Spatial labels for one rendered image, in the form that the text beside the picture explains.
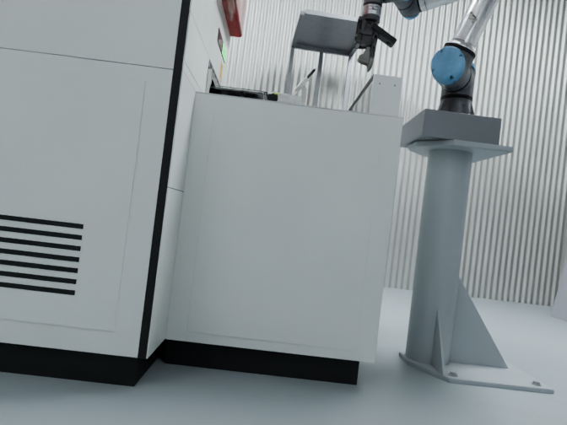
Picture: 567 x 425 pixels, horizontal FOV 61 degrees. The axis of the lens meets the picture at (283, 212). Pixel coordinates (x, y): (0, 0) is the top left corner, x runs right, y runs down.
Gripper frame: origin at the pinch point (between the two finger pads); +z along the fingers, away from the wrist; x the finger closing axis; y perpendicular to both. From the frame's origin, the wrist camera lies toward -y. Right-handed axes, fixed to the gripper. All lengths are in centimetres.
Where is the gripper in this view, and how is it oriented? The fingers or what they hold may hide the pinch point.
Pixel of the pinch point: (369, 68)
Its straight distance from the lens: 200.9
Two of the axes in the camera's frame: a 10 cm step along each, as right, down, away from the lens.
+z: -1.2, 9.9, -0.2
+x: 0.2, -0.1, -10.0
